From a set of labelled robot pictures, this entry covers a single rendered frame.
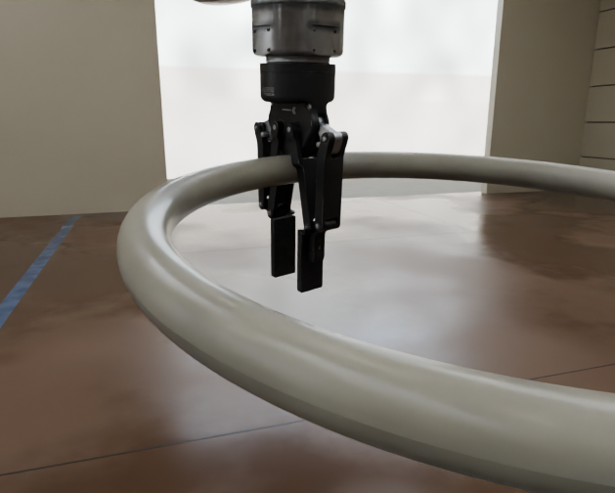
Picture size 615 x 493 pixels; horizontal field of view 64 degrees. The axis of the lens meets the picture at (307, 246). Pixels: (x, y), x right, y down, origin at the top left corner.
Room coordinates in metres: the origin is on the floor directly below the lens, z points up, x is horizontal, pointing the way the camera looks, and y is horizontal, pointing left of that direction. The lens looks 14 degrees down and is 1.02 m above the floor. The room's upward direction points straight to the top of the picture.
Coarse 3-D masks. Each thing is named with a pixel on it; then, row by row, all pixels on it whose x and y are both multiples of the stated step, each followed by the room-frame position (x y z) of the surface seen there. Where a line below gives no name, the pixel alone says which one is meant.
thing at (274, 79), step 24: (264, 72) 0.50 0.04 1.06; (288, 72) 0.48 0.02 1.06; (312, 72) 0.49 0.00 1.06; (264, 96) 0.50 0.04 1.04; (288, 96) 0.49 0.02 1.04; (312, 96) 0.49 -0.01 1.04; (288, 120) 0.52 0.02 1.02; (312, 120) 0.49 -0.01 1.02; (288, 144) 0.52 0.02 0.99; (312, 144) 0.50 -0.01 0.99
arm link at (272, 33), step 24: (264, 0) 0.48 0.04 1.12; (288, 0) 0.47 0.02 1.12; (312, 0) 0.47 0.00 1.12; (336, 0) 0.49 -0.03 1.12; (264, 24) 0.49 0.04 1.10; (288, 24) 0.47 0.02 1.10; (312, 24) 0.48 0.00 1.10; (336, 24) 0.49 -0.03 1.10; (264, 48) 0.49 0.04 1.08; (288, 48) 0.48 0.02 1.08; (312, 48) 0.48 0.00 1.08; (336, 48) 0.50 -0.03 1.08
